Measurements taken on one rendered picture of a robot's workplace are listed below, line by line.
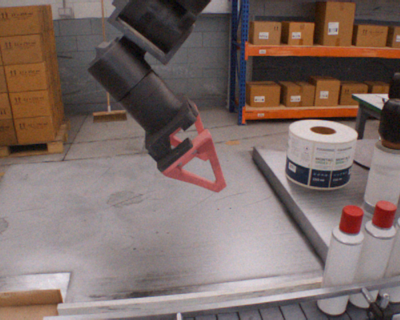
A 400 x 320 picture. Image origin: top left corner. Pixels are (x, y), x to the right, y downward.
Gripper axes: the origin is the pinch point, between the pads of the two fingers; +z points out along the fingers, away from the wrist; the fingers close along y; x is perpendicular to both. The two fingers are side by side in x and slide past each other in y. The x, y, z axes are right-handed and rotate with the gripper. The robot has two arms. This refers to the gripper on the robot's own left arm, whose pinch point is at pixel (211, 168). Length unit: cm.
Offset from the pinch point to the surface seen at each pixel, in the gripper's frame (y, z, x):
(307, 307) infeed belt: 1.4, 34.2, 4.5
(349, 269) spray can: -1.8, 28.5, -5.6
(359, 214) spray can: -0.7, 21.3, -12.1
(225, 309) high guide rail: -3.7, 17.9, 12.3
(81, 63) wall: 442, -25, 101
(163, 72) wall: 441, 54, 30
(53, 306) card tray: 12.4, 7.7, 44.0
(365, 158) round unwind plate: 59, 61, -32
